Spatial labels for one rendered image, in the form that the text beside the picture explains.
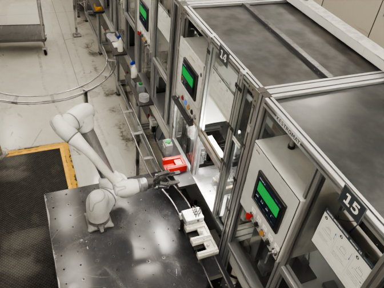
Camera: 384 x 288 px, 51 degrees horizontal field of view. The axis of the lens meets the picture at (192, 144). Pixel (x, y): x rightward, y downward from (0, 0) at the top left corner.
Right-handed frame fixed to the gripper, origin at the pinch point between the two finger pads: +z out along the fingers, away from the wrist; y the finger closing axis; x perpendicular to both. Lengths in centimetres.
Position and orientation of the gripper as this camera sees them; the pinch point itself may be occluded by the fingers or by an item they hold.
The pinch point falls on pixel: (175, 177)
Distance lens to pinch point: 271.7
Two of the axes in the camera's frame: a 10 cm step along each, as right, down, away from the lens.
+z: 9.3, -1.7, 3.3
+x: -3.6, -6.3, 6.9
